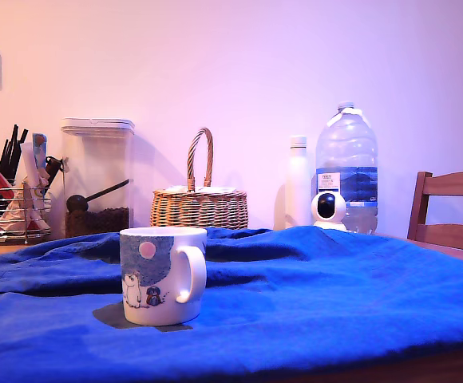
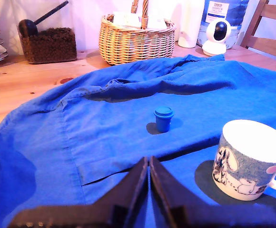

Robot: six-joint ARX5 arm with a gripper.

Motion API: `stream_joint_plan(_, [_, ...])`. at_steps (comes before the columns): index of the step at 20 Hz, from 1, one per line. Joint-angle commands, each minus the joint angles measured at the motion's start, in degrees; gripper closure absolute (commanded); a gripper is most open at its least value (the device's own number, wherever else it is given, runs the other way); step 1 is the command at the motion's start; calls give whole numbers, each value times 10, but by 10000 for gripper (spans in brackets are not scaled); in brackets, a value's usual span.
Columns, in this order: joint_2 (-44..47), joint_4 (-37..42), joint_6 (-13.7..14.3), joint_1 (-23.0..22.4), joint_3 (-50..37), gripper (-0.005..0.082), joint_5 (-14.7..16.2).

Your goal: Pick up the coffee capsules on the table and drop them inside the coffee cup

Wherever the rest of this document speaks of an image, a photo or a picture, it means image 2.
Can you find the white insulated bottle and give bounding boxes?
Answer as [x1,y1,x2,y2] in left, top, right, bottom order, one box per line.
[177,0,205,49]

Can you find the blue coffee capsule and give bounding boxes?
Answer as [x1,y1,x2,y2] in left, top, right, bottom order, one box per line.
[153,106,175,133]

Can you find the clear coffee bean container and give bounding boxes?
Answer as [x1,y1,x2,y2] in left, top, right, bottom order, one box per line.
[16,11,78,65]

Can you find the white paper packet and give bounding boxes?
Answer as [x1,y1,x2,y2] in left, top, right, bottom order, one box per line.
[113,10,143,29]
[147,9,168,29]

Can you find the wicker basket with handle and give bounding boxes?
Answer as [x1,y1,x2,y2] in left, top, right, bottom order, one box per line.
[98,0,177,66]

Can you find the blue cloth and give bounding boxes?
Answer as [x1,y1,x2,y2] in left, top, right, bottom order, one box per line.
[0,54,276,228]

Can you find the wooden chair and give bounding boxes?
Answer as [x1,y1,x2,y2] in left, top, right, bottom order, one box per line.
[239,0,276,66]

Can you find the black coffee scoop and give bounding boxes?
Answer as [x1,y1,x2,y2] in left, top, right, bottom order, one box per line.
[18,0,69,38]

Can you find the large clear water bottle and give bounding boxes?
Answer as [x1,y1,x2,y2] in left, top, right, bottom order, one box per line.
[197,0,249,50]

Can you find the white cartoon print mug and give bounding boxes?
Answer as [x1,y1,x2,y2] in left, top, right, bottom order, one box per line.
[211,119,276,202]

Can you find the small white round camera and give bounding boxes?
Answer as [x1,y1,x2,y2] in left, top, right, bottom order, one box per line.
[201,19,232,57]

